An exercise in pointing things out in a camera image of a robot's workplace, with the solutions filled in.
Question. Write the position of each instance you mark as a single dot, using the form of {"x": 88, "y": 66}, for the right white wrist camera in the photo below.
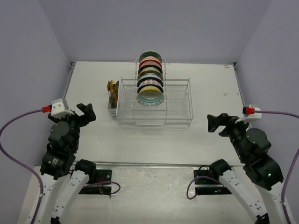
{"x": 251, "y": 114}

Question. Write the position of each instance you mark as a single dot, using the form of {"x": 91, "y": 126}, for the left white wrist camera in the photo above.
{"x": 59, "y": 108}

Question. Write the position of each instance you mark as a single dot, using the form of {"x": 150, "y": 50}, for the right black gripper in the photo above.
{"x": 213, "y": 121}

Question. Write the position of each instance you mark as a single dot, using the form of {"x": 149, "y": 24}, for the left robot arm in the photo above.
{"x": 51, "y": 204}

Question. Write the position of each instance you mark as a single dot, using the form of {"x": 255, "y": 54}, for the orange leaf patterned bowl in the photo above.
{"x": 150, "y": 69}

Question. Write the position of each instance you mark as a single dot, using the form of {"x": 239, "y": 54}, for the navy red patterned bowl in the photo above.
{"x": 150, "y": 81}

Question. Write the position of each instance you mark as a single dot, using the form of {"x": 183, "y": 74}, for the gold spoon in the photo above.
{"x": 111, "y": 88}

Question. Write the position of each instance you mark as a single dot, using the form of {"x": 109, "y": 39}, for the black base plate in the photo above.
{"x": 208, "y": 187}
{"x": 102, "y": 175}

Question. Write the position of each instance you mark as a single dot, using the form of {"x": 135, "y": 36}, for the white wire dish rack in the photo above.
{"x": 175, "y": 107}

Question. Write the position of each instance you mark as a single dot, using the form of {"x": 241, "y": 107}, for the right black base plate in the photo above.
{"x": 208, "y": 187}

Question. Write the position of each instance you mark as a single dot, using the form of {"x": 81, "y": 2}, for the yellow teal patterned bowl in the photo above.
{"x": 150, "y": 95}

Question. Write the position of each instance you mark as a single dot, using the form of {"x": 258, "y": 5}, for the white cutlery holder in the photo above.
{"x": 112, "y": 102}

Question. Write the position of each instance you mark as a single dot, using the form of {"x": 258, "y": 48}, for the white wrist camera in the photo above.
{"x": 251, "y": 114}
{"x": 59, "y": 108}

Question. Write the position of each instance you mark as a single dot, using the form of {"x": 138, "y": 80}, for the blue floral bowl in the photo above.
{"x": 151, "y": 75}

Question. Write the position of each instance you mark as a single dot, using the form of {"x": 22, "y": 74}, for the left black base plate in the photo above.
{"x": 102, "y": 175}

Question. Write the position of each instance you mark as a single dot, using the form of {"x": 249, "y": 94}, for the red pink patterned bowl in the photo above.
{"x": 150, "y": 59}

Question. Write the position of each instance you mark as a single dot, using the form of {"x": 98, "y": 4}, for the dark green bowl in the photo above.
{"x": 150, "y": 54}

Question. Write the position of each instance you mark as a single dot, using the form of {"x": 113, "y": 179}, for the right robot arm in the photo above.
{"x": 252, "y": 146}

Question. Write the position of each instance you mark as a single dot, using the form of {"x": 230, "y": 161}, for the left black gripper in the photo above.
{"x": 89, "y": 115}

